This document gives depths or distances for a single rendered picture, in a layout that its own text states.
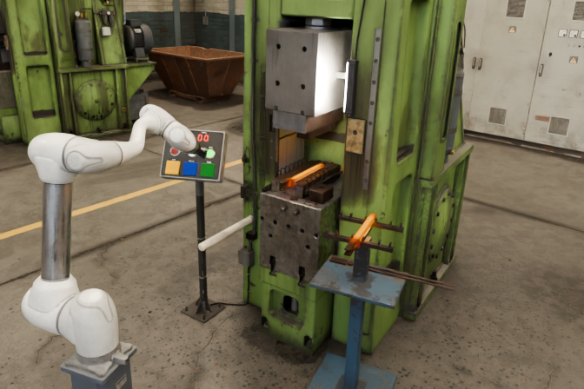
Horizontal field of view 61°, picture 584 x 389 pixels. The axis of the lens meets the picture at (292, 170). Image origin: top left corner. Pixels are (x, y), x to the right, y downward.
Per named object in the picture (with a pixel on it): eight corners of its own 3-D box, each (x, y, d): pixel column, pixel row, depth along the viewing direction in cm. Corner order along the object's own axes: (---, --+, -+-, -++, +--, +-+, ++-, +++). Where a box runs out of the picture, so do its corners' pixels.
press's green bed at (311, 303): (312, 357, 279) (315, 286, 263) (259, 332, 297) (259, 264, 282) (355, 309, 323) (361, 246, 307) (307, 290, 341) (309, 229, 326)
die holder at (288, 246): (316, 286, 262) (321, 209, 247) (259, 264, 282) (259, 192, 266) (361, 245, 307) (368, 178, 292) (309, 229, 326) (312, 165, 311)
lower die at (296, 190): (302, 199, 259) (302, 184, 257) (271, 190, 269) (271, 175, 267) (339, 176, 293) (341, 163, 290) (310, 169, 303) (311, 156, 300)
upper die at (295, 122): (305, 134, 247) (306, 115, 244) (272, 127, 258) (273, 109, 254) (343, 118, 281) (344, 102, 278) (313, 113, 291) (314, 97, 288)
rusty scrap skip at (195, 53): (207, 109, 853) (205, 59, 825) (142, 93, 967) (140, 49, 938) (255, 100, 941) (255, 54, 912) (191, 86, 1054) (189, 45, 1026)
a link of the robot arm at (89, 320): (99, 363, 177) (93, 312, 170) (60, 350, 183) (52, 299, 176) (129, 336, 192) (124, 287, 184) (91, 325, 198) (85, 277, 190)
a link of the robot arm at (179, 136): (202, 140, 232) (182, 124, 234) (192, 131, 217) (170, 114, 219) (188, 158, 231) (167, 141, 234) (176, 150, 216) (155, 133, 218)
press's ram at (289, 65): (329, 120, 237) (335, 34, 224) (264, 108, 257) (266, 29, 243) (367, 105, 271) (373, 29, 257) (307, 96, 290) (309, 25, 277)
